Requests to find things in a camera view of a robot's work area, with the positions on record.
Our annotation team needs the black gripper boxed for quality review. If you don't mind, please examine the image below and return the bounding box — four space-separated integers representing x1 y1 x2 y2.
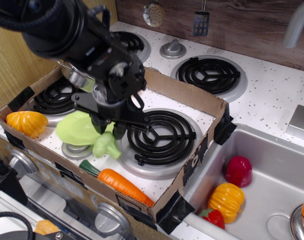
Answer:
72 33 150 140

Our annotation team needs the light green toy broccoli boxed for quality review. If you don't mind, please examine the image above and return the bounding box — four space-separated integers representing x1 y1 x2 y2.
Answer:
92 131 121 159

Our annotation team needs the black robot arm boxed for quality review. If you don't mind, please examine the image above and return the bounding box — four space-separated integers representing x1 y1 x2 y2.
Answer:
0 0 150 139

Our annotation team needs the small steel pot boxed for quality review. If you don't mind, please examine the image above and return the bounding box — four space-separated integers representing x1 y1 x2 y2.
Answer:
57 61 95 93

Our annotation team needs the light green plastic plate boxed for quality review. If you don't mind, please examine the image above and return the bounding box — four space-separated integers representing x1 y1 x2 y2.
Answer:
55 110 101 146

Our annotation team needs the silver stove knob under plate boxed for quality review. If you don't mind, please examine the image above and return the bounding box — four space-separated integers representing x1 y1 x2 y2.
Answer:
61 143 93 160

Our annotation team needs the orange toy carrot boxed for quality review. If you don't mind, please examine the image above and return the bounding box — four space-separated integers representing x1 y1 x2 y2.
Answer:
79 159 155 207

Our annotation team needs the front left black burner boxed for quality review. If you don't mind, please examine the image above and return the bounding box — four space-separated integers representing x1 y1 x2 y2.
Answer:
30 77 84 115

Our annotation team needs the front right black burner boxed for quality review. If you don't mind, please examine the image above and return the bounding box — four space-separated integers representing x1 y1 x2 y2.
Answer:
127 109 197 166

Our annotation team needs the orange toy pumpkin on stove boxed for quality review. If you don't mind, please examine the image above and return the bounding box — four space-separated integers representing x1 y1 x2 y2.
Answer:
6 111 48 139

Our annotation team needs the silver oven knob right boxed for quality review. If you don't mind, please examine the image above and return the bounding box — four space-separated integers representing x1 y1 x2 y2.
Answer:
94 202 130 239

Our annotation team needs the silver oven knob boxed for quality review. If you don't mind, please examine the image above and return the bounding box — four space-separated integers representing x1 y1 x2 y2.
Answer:
9 149 38 179
94 202 130 239

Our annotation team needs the silver oven knob left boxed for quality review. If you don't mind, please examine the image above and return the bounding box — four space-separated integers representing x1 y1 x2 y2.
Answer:
9 149 38 179

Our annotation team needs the silver stove knob back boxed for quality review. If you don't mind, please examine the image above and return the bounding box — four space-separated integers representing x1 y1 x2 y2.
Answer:
160 39 187 60

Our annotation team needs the cardboard fence with black tape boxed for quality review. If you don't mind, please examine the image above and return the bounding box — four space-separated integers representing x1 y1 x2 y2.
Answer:
0 67 229 239

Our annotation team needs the back right black burner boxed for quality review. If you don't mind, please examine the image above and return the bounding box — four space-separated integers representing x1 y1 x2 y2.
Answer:
176 57 241 94

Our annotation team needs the hanging silver strainer ladle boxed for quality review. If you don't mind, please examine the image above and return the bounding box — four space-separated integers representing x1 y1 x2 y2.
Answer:
143 0 165 28

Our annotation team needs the orange toy piece bottom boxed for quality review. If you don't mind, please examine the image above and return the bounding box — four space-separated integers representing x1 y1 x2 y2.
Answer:
34 219 59 235

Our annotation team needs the hanging silver slotted spatula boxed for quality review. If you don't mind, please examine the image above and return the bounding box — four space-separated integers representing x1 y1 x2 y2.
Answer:
191 0 210 37

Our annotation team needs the dark red toy vegetable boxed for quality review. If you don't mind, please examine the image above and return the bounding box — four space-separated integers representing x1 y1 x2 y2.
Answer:
225 155 253 188

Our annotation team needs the red toy strawberry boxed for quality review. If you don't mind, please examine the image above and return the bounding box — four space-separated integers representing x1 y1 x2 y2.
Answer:
198 208 225 230

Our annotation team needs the orange toy pumpkin in sink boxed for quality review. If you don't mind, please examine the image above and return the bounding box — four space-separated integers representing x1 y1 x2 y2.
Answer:
207 183 245 224

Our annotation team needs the silver sink basin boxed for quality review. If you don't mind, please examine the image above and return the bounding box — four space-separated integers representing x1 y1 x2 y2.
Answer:
183 124 304 240

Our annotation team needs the silver sink drain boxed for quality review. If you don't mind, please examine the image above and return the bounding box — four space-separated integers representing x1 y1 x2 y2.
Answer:
290 204 304 240

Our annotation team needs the silver faucet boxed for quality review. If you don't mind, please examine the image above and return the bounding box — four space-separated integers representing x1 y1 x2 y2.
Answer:
283 2 304 49

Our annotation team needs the black cable bottom left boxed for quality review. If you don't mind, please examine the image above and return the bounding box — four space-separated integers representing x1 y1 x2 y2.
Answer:
0 211 34 240

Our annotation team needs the silver faucet base plate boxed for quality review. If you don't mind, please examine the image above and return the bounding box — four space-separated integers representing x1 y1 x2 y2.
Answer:
286 104 304 140

